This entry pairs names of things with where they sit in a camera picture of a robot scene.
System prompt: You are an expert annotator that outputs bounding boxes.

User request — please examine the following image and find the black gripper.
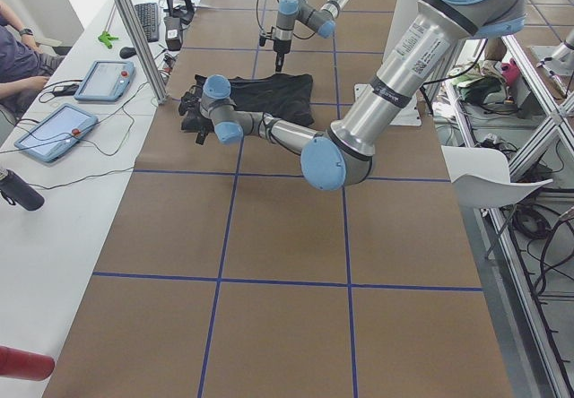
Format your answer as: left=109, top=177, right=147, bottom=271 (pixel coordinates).
left=196, top=118, right=214, bottom=145
left=274, top=39, right=291, bottom=73

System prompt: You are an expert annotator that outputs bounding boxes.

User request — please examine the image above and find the black water bottle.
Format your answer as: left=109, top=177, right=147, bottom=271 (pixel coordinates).
left=1, top=168, right=45, bottom=211

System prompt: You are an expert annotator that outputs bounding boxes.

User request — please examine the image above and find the black power adapter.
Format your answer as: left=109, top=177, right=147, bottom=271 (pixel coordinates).
left=163, top=16, right=183, bottom=51

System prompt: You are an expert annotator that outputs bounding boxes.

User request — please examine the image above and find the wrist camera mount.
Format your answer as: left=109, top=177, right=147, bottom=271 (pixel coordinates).
left=178, top=91, right=201, bottom=116
left=258, top=28, right=275, bottom=48

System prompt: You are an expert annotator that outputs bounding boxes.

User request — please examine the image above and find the red cylinder object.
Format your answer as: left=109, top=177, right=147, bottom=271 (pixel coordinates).
left=1, top=346, right=55, bottom=381

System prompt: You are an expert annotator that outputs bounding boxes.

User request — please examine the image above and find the black printed t-shirt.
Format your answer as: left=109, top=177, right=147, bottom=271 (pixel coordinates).
left=181, top=74, right=314, bottom=133

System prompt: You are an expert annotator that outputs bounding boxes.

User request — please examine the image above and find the black keyboard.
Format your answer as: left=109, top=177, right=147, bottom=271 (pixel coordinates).
left=134, top=2, right=160, bottom=42

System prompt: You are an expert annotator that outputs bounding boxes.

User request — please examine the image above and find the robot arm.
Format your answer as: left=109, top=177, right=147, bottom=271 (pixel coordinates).
left=198, top=0, right=526, bottom=191
left=260, top=0, right=350, bottom=73

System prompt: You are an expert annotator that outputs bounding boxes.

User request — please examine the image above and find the far blue teach pendant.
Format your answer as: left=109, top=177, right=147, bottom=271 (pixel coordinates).
left=74, top=60, right=135, bottom=102

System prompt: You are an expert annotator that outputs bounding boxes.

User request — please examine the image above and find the seated person in blue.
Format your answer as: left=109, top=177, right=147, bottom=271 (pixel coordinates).
left=1, top=2, right=65, bottom=120

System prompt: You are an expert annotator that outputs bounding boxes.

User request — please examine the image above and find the aluminium rack frame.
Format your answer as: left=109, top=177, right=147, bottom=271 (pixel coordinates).
left=421, top=12, right=574, bottom=398

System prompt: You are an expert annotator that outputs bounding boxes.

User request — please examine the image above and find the green plastic tool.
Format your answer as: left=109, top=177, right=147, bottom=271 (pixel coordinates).
left=98, top=30, right=118, bottom=49

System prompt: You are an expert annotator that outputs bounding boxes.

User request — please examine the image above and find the aluminium frame post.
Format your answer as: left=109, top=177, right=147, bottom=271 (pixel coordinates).
left=114, top=0, right=168, bottom=104

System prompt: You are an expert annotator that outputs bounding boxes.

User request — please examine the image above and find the black computer mouse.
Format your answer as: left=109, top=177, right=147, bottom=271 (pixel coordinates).
left=119, top=47, right=136, bottom=59

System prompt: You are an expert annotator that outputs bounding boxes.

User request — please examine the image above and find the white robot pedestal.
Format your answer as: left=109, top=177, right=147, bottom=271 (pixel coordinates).
left=353, top=0, right=443, bottom=127

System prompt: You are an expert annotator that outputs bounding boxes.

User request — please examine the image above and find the near blue teach pendant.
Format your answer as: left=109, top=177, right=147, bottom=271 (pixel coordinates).
left=14, top=104, right=99, bottom=163

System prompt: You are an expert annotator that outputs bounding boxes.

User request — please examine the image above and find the blue teach pendant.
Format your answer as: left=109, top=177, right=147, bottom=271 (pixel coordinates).
left=74, top=60, right=135, bottom=102
left=14, top=104, right=99, bottom=163

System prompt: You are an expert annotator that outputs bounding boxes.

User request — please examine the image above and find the pile of clothes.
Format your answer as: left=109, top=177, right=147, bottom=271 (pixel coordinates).
left=448, top=59, right=520, bottom=105

